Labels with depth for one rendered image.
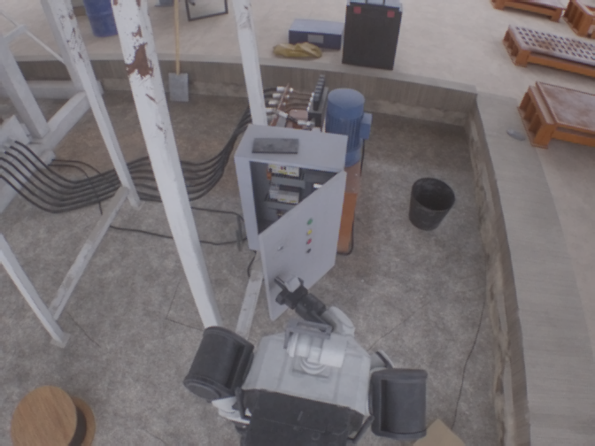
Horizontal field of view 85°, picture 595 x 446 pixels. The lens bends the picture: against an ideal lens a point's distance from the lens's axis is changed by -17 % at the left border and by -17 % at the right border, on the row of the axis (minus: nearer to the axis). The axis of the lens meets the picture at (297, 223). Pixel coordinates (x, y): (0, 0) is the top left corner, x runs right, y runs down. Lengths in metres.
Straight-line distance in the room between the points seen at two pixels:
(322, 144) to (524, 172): 2.08
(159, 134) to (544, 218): 2.54
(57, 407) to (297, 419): 1.73
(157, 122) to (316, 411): 0.79
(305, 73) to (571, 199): 2.56
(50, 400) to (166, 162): 1.65
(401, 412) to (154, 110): 0.92
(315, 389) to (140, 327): 1.86
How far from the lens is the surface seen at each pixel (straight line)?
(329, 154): 1.43
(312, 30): 4.27
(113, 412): 2.45
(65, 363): 2.70
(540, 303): 2.48
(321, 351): 0.76
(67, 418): 2.31
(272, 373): 0.85
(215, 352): 0.87
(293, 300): 1.34
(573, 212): 3.15
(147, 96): 1.02
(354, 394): 0.84
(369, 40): 3.81
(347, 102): 2.11
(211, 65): 4.04
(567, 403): 2.33
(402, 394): 0.87
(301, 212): 1.25
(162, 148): 1.08
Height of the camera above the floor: 2.18
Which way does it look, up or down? 51 degrees down
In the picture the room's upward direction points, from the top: straight up
